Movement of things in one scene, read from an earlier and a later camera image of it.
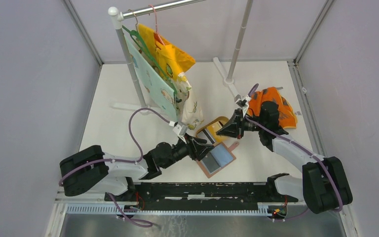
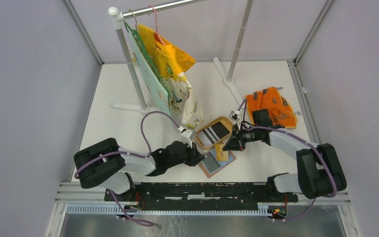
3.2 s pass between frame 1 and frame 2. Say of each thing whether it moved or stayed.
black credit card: stayed
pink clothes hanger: stayed
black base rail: stayed
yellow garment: stayed
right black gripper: moved
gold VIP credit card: moved
